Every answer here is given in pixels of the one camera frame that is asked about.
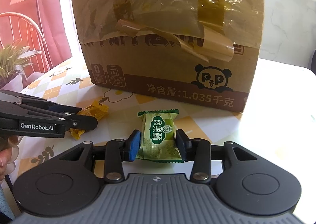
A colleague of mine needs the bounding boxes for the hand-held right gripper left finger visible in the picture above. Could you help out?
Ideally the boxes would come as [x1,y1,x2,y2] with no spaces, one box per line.
[59,129,142,182]

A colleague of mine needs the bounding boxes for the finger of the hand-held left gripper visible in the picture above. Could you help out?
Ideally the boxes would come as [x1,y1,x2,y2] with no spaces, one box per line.
[0,90,83,116]
[0,104,98,132]

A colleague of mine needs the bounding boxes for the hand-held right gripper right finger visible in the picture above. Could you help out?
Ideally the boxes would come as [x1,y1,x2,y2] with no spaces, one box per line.
[175,129,257,182]

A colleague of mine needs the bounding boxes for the small yellow candy packet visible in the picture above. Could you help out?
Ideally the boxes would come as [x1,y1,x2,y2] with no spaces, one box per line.
[69,100,109,140]

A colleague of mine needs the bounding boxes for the pale green pastry packet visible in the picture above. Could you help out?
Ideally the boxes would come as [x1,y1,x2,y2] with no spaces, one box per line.
[136,108,184,163]

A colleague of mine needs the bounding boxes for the taped cardboard box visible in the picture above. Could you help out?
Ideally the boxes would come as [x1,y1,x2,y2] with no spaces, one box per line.
[70,0,266,115]

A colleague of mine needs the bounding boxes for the person's left hand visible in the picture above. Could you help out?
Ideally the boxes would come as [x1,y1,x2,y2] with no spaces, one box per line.
[0,146,20,183]

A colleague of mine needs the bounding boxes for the printed wall cloth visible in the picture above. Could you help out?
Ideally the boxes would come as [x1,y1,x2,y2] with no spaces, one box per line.
[0,0,92,91]

